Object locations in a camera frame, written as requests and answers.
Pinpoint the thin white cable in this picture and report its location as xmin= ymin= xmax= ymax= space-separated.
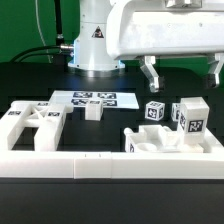
xmin=34 ymin=0 xmax=54 ymax=64

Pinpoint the white U-shaped fence frame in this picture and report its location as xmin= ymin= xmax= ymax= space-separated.
xmin=0 ymin=128 xmax=224 ymax=179

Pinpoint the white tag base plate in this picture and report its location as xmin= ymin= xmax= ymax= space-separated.
xmin=49 ymin=90 xmax=139 ymax=109

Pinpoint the black cable bundle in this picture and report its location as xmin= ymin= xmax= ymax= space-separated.
xmin=9 ymin=43 xmax=75 ymax=64

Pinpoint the white tagged cube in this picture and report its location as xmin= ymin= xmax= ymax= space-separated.
xmin=145 ymin=101 xmax=165 ymax=121
xmin=171 ymin=103 xmax=180 ymax=122

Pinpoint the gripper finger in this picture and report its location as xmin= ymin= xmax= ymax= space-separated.
xmin=204 ymin=53 xmax=224 ymax=88

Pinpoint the white chair seat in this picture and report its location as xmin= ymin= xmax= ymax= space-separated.
xmin=124 ymin=125 xmax=204 ymax=153

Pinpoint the white tagged cube right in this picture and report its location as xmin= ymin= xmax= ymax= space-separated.
xmin=171 ymin=103 xmax=180 ymax=122

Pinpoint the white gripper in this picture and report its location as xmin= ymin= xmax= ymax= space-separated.
xmin=106 ymin=0 xmax=224 ymax=93

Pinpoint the black vertical pole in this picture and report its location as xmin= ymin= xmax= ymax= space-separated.
xmin=54 ymin=0 xmax=64 ymax=45

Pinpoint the white tagged cube left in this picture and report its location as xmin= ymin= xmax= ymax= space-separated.
xmin=145 ymin=101 xmax=165 ymax=121

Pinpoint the white chair back frame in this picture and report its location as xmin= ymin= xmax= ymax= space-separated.
xmin=0 ymin=101 xmax=73 ymax=152

